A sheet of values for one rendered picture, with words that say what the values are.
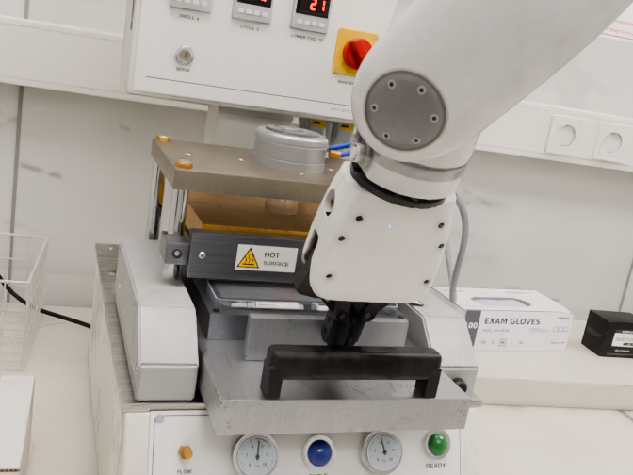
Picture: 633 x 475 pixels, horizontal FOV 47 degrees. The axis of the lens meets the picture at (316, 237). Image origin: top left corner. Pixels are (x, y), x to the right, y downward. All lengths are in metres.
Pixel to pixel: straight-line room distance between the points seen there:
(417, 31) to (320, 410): 0.32
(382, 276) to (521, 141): 0.86
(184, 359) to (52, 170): 0.71
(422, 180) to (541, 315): 0.85
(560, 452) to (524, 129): 0.58
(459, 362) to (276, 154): 0.28
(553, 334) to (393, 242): 0.84
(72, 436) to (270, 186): 0.41
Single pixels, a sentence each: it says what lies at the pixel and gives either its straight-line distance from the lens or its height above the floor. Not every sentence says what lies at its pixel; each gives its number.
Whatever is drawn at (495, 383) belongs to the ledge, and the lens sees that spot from 1.19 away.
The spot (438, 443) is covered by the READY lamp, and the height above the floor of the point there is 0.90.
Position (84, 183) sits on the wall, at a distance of 1.29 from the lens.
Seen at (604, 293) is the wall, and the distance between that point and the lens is 1.64.
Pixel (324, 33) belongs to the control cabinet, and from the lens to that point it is 0.93.
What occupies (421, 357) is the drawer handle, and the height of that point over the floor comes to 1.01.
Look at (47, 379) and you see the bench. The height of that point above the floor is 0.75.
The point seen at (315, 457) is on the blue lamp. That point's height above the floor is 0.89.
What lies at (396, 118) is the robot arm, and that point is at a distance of 0.41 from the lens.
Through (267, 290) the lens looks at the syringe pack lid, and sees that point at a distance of 0.71.
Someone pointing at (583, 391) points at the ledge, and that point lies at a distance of 1.28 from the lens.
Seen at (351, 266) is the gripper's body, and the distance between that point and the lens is 0.55.
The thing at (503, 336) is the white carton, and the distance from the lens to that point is 1.30.
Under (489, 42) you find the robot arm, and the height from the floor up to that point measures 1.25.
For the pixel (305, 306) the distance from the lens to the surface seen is 0.70.
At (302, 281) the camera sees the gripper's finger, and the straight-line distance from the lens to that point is 0.58.
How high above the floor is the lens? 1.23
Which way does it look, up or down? 14 degrees down
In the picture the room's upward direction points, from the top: 10 degrees clockwise
